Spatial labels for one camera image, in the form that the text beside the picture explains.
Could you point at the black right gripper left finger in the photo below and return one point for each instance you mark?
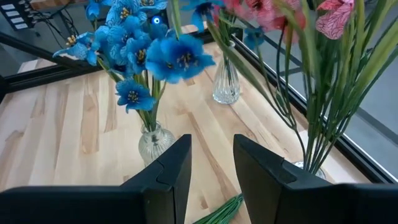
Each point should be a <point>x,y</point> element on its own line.
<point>149,199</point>

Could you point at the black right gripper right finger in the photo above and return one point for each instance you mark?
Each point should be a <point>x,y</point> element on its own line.
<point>280,199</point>

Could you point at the ribbed clear glass vase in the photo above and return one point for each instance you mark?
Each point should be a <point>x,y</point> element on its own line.
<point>155,141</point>

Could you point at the blue artificial flower spray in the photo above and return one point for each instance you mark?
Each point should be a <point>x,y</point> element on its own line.
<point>133,95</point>
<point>224,211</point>
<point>178,57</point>

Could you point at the flared clear glass vase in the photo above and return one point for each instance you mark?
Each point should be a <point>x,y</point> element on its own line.
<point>226,87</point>

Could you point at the pink artificial flower spray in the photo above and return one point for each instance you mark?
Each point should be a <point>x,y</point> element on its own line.
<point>267,12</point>
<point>334,18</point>

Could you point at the diamond-cut clear glass vase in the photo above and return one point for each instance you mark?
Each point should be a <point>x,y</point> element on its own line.
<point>318,173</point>

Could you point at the black box with blue light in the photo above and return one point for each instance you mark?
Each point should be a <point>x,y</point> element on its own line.
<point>156,20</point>

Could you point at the black device with white labels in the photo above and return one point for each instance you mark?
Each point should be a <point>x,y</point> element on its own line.
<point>21,14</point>

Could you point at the black aluminium rig frame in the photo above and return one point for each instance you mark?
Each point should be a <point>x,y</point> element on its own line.
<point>46,76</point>

